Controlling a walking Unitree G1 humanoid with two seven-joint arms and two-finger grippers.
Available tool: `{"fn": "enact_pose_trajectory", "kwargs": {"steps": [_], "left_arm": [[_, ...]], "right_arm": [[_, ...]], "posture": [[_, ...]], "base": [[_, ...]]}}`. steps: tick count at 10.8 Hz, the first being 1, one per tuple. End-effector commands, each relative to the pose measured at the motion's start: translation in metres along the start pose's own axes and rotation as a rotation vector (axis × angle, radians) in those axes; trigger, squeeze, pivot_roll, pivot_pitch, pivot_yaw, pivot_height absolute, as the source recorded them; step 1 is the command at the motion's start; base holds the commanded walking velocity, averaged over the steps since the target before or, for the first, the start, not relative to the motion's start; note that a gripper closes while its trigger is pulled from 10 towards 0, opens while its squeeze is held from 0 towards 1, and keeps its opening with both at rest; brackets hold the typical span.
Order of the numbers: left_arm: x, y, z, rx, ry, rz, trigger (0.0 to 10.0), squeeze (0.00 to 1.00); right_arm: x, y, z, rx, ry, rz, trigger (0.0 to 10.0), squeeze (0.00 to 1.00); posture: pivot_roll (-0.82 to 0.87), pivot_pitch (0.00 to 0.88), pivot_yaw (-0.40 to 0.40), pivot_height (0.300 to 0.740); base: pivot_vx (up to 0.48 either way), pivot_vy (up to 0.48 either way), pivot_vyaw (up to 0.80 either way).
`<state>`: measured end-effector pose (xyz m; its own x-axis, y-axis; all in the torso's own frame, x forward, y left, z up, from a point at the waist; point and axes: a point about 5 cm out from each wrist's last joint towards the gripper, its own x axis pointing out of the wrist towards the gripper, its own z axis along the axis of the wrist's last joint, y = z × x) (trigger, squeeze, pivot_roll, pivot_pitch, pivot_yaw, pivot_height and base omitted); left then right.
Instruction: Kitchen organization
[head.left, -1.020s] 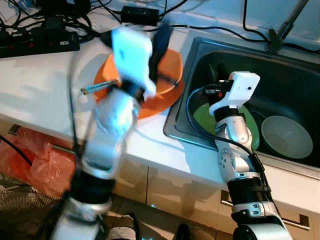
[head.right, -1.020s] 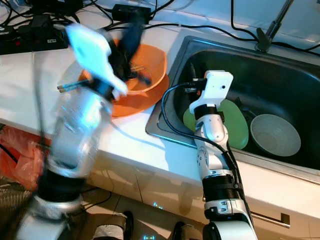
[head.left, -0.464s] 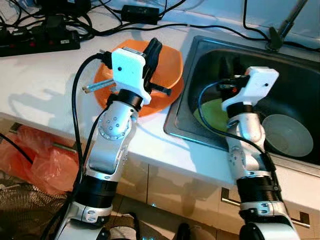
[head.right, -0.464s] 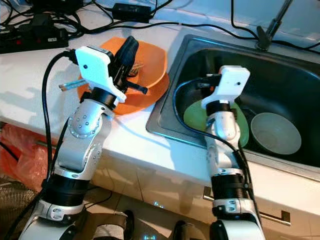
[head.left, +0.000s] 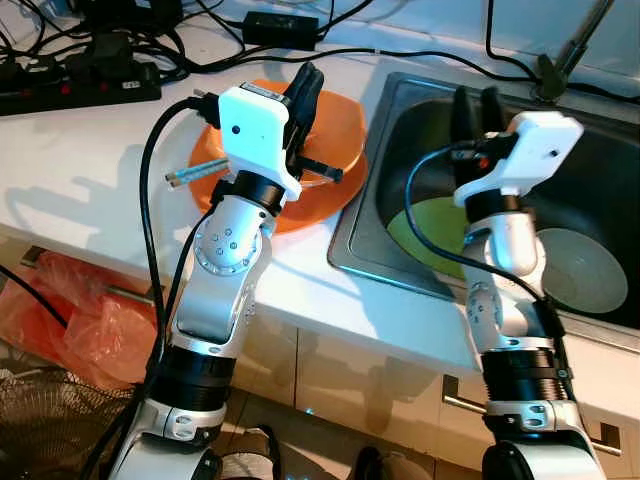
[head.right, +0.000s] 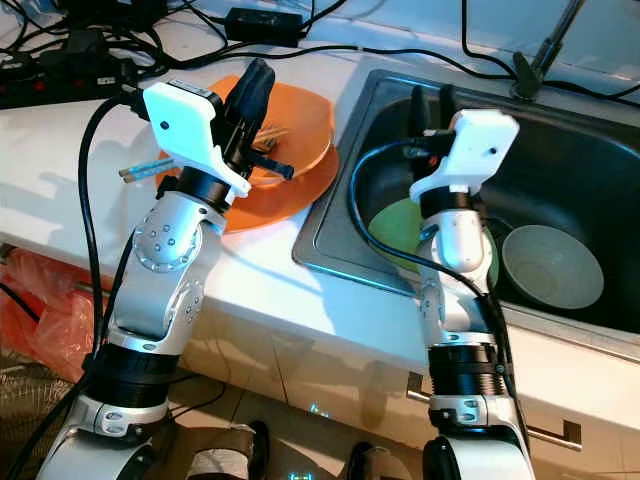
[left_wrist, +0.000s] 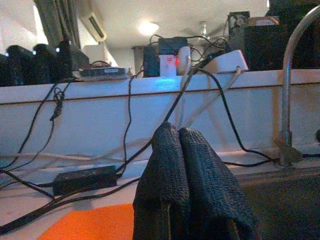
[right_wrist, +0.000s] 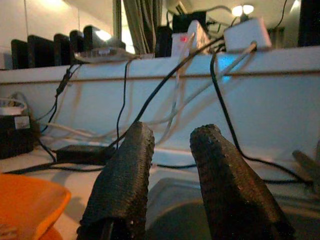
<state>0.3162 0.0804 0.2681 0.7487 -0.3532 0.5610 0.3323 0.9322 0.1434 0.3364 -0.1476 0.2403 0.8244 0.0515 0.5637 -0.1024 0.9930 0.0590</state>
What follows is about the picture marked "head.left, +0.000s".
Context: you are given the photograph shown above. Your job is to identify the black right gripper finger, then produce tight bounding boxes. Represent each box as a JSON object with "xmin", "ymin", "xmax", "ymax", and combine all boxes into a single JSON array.
[
  {"xmin": 479, "ymin": 86, "xmax": 506, "ymax": 137},
  {"xmin": 451, "ymin": 86, "xmax": 478, "ymax": 142}
]

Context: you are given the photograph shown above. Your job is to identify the orange plastic bowl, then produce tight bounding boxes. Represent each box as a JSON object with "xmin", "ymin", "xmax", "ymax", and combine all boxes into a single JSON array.
[{"xmin": 245, "ymin": 80, "xmax": 367, "ymax": 187}]

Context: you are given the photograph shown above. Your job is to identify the orange round plate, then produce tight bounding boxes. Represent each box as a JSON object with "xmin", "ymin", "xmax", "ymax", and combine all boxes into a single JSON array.
[{"xmin": 188, "ymin": 80, "xmax": 370, "ymax": 237}]

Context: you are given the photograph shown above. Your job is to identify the white kitchen cabinet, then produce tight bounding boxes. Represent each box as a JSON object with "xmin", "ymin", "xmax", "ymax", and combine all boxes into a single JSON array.
[{"xmin": 0, "ymin": 235, "xmax": 640, "ymax": 480}]

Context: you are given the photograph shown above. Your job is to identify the black power adapter brick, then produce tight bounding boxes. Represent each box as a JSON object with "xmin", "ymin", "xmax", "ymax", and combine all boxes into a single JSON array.
[{"xmin": 242, "ymin": 11, "xmax": 322, "ymax": 50}]

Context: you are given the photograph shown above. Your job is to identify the metal sink faucet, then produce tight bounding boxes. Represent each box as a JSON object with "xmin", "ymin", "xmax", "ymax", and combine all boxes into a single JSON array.
[{"xmin": 536, "ymin": 0, "xmax": 614, "ymax": 102}]

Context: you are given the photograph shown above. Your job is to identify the green round plate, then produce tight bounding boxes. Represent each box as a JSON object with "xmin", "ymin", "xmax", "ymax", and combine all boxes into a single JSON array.
[{"xmin": 387, "ymin": 196, "xmax": 483, "ymax": 283}]

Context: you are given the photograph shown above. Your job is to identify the stainless steel sink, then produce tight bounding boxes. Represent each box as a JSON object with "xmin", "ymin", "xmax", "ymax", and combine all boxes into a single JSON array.
[{"xmin": 328, "ymin": 70, "xmax": 640, "ymax": 333}]

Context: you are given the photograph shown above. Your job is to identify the grey ceramic bowl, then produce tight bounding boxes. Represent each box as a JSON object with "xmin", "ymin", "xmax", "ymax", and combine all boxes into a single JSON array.
[{"xmin": 533, "ymin": 227, "xmax": 630, "ymax": 315}]

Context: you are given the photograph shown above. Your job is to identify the black plug adapter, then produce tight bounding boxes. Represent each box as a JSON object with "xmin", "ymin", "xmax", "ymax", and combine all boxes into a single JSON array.
[{"xmin": 64, "ymin": 31, "xmax": 132, "ymax": 84}]

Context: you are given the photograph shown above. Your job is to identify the black power strip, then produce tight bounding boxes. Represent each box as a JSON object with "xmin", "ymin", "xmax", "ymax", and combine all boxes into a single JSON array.
[{"xmin": 0, "ymin": 55, "xmax": 162, "ymax": 117}]

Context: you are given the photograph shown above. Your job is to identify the orange plastic bag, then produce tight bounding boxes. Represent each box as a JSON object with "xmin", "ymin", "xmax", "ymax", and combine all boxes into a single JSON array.
[{"xmin": 0, "ymin": 250, "xmax": 163, "ymax": 393}]

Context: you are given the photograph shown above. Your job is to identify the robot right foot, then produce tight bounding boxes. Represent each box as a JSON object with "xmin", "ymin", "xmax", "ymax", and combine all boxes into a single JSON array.
[{"xmin": 349, "ymin": 444, "xmax": 433, "ymax": 480}]

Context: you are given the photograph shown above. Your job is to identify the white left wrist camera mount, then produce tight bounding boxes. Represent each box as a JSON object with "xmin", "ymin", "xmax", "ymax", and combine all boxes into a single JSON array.
[{"xmin": 216, "ymin": 84, "xmax": 303, "ymax": 197}]

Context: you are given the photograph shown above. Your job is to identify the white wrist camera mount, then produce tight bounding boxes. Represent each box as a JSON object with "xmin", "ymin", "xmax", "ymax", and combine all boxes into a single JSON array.
[
  {"xmin": 454, "ymin": 111, "xmax": 585, "ymax": 209},
  {"xmin": 216, "ymin": 84, "xmax": 303, "ymax": 197}
]

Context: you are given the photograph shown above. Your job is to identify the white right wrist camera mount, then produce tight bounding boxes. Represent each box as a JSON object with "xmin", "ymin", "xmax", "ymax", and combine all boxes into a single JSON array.
[{"xmin": 454, "ymin": 111, "xmax": 585, "ymax": 209}]

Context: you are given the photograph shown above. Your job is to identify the black power cable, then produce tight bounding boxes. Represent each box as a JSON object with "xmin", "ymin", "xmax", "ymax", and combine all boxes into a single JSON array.
[
  {"xmin": 150, "ymin": 40, "xmax": 547, "ymax": 84},
  {"xmin": 485, "ymin": 0, "xmax": 546, "ymax": 81}
]

